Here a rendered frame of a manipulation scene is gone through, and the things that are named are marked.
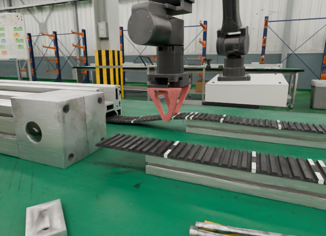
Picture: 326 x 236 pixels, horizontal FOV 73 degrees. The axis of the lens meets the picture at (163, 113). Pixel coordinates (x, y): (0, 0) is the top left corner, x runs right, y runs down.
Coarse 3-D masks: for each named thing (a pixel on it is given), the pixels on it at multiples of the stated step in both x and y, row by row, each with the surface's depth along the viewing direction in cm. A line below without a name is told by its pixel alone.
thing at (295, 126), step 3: (288, 123) 41; (291, 123) 41; (294, 123) 41; (297, 123) 41; (291, 126) 39; (294, 126) 40; (297, 126) 39; (300, 126) 40; (291, 129) 38; (294, 129) 38; (297, 129) 38; (300, 129) 37
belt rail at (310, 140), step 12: (192, 120) 45; (192, 132) 46; (204, 132) 45; (216, 132) 44; (228, 132) 43; (240, 132) 43; (252, 132) 42; (264, 132) 41; (276, 132) 40; (288, 132) 39; (300, 132) 38; (288, 144) 40; (300, 144) 39; (312, 144) 38; (324, 144) 38
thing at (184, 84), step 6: (180, 78) 44; (186, 78) 47; (174, 84) 45; (180, 84) 44; (186, 84) 47; (186, 90) 49; (168, 96) 51; (180, 96) 50; (168, 102) 51; (180, 102) 50; (168, 108) 52
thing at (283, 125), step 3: (279, 120) 43; (282, 120) 43; (276, 123) 41; (279, 123) 41; (282, 123) 41; (285, 123) 41; (279, 126) 39; (282, 126) 40; (285, 126) 39; (288, 126) 40; (279, 129) 39; (282, 129) 38; (285, 129) 38; (288, 129) 38
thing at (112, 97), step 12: (0, 84) 61; (12, 84) 59; (24, 84) 59; (36, 84) 59; (48, 84) 64; (60, 84) 62; (72, 84) 61; (84, 84) 59; (96, 84) 59; (108, 84) 59; (108, 96) 57; (120, 96) 59; (108, 108) 56; (120, 108) 59
